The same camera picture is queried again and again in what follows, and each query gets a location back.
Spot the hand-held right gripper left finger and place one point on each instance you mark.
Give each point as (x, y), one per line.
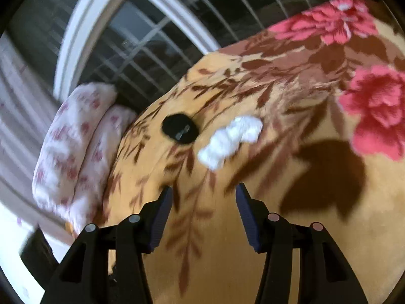
(161, 215)

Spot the folded pink floral quilt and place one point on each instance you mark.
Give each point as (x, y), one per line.
(69, 152)

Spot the black round object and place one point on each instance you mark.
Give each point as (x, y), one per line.
(172, 126)

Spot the yellow floral blanket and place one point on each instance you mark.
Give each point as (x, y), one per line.
(221, 259)

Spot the white window frame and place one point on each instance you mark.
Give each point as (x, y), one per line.
(82, 31)

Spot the white tissue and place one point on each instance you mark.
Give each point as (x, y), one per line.
(227, 142)

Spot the white window grille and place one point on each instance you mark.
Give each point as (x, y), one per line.
(139, 69)

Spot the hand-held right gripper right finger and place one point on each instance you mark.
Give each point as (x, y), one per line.
(247, 218)

